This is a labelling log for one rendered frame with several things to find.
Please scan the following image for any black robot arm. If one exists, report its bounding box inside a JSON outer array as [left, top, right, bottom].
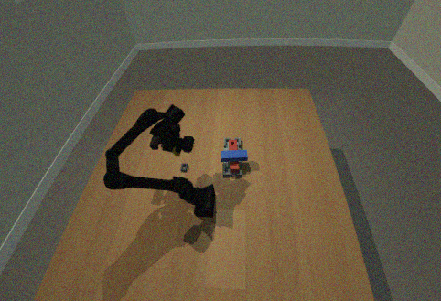
[[103, 104, 208, 208]]

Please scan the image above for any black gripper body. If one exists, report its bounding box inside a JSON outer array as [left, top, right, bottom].
[[150, 129, 194, 151]]

